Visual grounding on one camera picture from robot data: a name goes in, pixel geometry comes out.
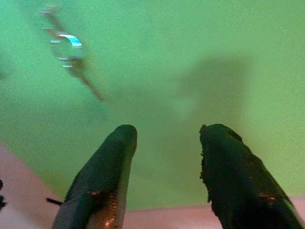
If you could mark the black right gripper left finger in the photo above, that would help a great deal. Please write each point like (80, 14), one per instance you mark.
(102, 171)

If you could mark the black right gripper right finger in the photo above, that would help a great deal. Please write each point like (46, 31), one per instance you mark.
(236, 181)

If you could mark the brass-bladed key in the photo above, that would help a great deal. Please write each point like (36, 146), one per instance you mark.
(55, 22)
(85, 82)

